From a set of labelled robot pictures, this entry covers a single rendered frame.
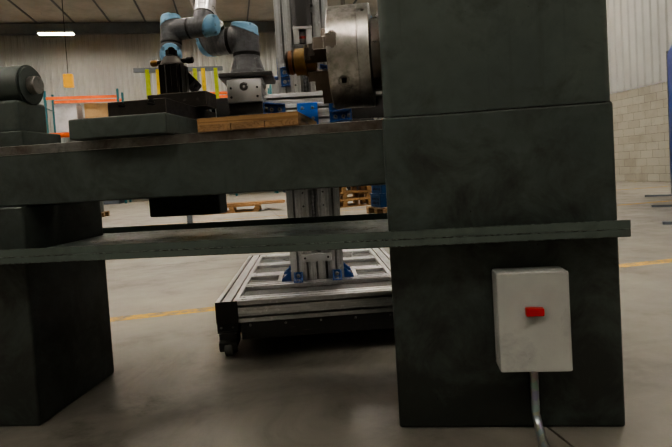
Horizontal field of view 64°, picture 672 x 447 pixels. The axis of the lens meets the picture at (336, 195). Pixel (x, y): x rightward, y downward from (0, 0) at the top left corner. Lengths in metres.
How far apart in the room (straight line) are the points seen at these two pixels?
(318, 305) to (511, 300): 0.99
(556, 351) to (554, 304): 0.12
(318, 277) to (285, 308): 0.37
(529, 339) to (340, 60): 0.91
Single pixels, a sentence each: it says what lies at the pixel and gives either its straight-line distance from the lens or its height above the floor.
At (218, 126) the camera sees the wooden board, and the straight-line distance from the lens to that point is 1.63.
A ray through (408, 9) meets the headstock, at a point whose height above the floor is 1.15.
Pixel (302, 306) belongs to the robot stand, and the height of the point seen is 0.19.
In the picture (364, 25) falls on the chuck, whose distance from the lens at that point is 1.62.
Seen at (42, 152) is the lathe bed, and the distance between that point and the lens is 1.89.
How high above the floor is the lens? 0.72
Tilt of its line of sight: 2 degrees down
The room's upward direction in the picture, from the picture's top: 4 degrees counter-clockwise
